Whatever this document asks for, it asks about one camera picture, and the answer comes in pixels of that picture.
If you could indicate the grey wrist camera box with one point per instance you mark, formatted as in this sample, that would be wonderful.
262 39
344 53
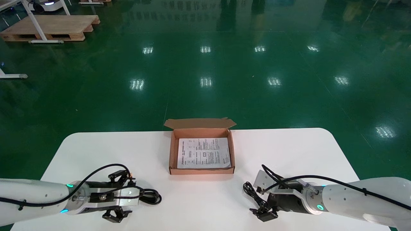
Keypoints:
126 196
261 179

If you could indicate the small wooden pallet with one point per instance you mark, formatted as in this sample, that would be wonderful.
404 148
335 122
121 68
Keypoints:
93 1

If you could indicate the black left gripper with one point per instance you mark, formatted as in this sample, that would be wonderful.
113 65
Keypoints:
99 185

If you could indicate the white printed instruction sheet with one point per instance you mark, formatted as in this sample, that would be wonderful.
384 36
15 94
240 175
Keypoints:
204 154

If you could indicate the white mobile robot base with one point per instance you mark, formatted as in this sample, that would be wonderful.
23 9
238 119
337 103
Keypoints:
48 4

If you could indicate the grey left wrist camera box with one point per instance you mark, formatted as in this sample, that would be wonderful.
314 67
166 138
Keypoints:
126 196

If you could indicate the white metal table frame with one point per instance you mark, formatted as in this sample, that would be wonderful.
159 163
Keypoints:
36 22

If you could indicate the white metal table foot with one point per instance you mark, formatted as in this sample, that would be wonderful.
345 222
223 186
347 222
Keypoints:
13 76

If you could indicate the large wooden pallet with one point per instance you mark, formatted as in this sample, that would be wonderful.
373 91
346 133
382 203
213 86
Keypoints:
57 25

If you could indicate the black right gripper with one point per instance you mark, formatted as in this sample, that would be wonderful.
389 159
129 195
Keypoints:
285 202

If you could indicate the open brown cardboard box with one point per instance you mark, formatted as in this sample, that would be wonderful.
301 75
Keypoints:
199 123

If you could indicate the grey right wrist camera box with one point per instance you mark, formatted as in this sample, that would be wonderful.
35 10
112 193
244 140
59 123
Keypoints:
261 179

